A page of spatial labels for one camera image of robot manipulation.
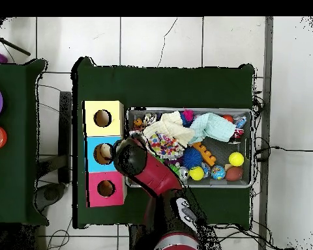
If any blue globe print ball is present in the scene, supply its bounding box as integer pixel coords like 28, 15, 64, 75
211, 165, 227, 180

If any wooden box with three holes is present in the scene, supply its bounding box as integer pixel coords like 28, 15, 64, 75
82, 100, 128, 208

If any silver wire mesh bin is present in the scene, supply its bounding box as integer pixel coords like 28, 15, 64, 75
124, 106, 254, 189

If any dark green tablecloth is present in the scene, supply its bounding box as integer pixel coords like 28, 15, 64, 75
71, 56, 256, 230
0, 58, 50, 226

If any black cable with plug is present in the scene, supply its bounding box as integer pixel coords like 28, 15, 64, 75
254, 136, 313, 162

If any orange plastic grid tray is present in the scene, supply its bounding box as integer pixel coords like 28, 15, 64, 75
192, 141, 218, 167

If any mint green cloth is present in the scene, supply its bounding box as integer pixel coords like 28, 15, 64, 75
188, 112, 237, 143

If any black tripod leg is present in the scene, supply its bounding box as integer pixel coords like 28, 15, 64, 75
0, 32, 31, 57

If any white multicolour dotted cloth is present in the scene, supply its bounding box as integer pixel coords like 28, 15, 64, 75
147, 133, 173, 158
168, 139, 185, 160

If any cream waffle cloth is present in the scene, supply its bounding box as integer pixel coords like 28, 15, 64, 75
142, 111, 196, 148

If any brown toy football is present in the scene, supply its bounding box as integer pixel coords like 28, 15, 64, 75
224, 166, 245, 182

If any grey rounded floor object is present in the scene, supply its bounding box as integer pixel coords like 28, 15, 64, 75
35, 182, 67, 212

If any blue spiky ball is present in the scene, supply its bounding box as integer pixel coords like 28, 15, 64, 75
181, 147, 203, 170

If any yellow ball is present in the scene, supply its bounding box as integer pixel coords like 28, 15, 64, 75
188, 166, 205, 182
228, 151, 245, 167

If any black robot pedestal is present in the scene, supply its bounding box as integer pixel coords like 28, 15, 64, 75
128, 224, 152, 250

